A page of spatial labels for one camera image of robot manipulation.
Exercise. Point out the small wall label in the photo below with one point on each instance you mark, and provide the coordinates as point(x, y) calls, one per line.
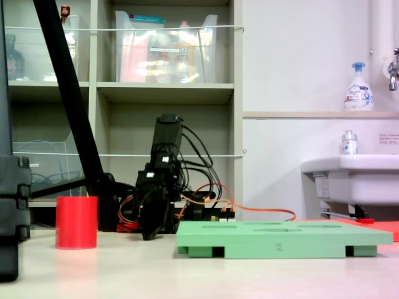
point(389, 138)

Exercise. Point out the white sink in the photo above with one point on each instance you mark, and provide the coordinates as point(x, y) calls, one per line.
point(358, 183)

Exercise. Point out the red arm base mount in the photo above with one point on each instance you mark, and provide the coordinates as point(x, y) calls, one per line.
point(127, 226)

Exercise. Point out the small orange foam block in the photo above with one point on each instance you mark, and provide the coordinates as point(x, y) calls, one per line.
point(389, 230)

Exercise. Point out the brown-capped bottle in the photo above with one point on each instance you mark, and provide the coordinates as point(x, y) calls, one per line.
point(65, 14)

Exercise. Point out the dark glass bottle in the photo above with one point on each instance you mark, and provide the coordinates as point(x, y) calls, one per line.
point(14, 62)

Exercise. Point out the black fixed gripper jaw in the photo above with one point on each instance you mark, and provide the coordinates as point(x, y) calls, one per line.
point(154, 218)

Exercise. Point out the yellow bottle with pink cap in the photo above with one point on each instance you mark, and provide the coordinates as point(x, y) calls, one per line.
point(184, 56)

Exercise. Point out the white foam soap pump bottle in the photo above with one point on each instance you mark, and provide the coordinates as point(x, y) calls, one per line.
point(358, 93)

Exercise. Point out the circuit board with connectors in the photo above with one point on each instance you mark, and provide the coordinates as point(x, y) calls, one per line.
point(227, 215)

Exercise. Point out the black table clamp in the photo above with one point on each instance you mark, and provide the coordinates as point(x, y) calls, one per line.
point(199, 208)
point(110, 199)

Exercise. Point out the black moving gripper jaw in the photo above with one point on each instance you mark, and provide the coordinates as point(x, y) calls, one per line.
point(168, 218)

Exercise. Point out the thin black tripod brace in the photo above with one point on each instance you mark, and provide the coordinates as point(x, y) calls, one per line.
point(59, 187)

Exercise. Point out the red cylinder block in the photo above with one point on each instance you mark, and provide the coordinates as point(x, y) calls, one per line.
point(76, 222)

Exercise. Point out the clear bin with bottles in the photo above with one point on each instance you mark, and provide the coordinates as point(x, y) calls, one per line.
point(37, 53)

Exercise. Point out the green shape-hole board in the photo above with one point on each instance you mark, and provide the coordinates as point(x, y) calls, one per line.
point(280, 240)

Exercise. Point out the beige shelf unit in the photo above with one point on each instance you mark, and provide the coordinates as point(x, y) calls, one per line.
point(165, 93)

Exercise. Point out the small clear sanitizer bottle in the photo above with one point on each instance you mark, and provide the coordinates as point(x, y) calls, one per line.
point(349, 144)

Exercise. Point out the metal faucet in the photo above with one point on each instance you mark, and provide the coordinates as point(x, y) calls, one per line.
point(392, 74)

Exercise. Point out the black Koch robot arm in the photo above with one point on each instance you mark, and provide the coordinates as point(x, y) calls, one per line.
point(166, 134)

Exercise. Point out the clear bin with supplies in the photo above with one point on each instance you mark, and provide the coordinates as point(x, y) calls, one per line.
point(137, 59)

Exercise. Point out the smooth black tripod leg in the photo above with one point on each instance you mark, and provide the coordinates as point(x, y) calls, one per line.
point(67, 93)

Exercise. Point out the notched black tripod leg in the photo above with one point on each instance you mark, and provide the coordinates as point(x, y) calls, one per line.
point(9, 193)

